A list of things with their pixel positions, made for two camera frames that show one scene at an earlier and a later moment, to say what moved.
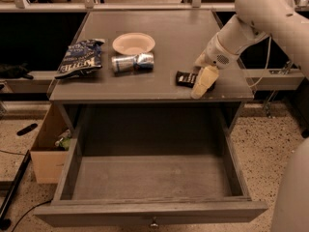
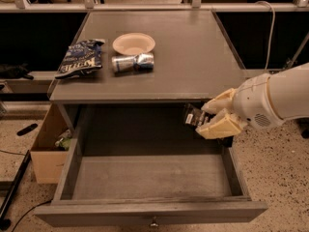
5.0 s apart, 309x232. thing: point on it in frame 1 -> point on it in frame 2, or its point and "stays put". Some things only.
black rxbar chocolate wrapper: [188, 78] -> [196, 117]
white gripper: [214, 56] -> [254, 101]
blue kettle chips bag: [81, 57] stays put
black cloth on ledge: [10, 72] stays put
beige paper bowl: [133, 43] stays put
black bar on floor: [5, 222] stays put
